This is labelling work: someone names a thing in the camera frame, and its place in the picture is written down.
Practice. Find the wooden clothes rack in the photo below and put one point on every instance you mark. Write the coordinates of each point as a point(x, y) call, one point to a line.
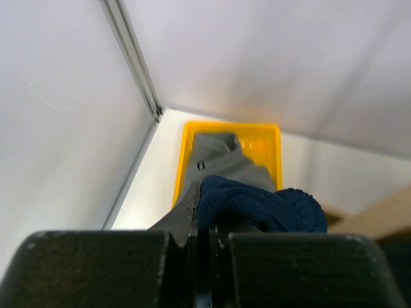
point(388, 218)

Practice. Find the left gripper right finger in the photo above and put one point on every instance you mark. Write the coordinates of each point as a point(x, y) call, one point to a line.
point(256, 269)

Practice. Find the grey shorts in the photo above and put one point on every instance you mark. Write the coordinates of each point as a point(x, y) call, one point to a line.
point(221, 154)

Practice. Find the aluminium corner profile left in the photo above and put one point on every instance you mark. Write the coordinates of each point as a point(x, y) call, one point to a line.
point(123, 30)

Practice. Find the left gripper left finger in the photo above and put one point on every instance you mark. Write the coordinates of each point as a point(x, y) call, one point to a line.
point(129, 268)

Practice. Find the navy blue shorts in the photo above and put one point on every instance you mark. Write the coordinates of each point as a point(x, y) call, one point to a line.
point(287, 210)

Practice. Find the yellow plastic bin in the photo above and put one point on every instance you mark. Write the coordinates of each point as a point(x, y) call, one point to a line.
point(260, 142)

